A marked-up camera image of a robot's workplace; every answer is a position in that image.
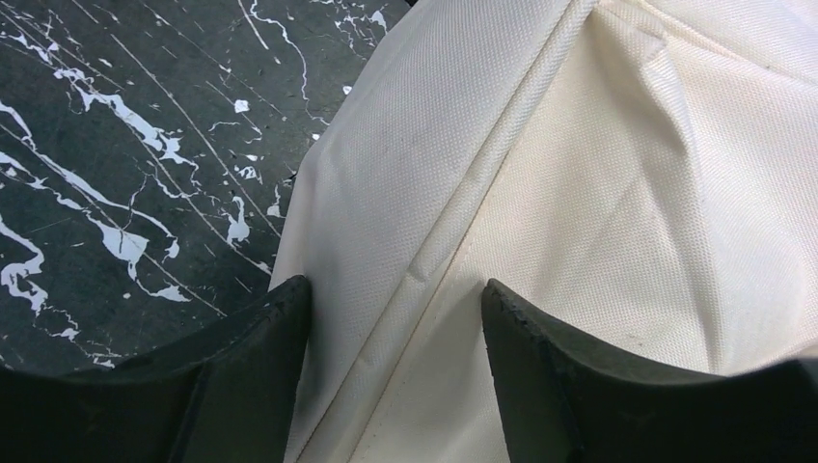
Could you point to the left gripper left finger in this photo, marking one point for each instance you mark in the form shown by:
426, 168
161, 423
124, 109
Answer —
223, 394

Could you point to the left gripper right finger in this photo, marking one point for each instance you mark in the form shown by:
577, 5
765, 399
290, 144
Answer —
566, 396

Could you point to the cream canvas student bag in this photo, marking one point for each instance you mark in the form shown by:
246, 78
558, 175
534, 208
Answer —
645, 171

